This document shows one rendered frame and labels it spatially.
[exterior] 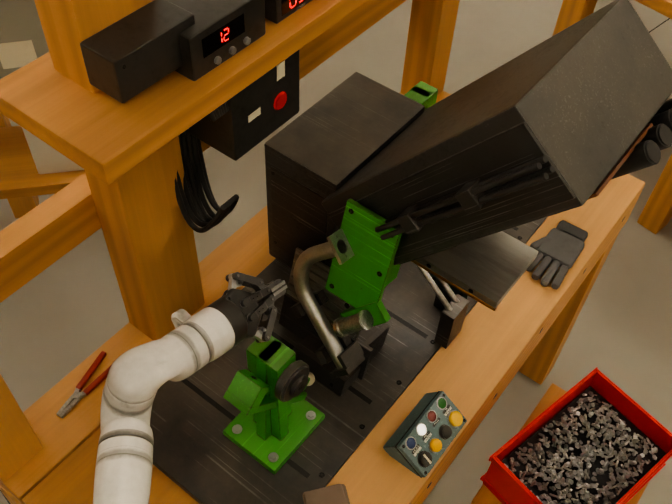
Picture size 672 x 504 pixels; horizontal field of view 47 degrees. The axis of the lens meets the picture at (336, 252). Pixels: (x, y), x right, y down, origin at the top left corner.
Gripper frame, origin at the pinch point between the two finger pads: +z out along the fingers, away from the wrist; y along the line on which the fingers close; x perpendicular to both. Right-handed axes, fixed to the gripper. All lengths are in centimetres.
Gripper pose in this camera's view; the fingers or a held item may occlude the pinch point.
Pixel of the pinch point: (275, 289)
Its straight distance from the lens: 128.3
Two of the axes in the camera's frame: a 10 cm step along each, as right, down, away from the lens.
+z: 5.8, -4.0, 7.1
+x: -7.0, 1.9, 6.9
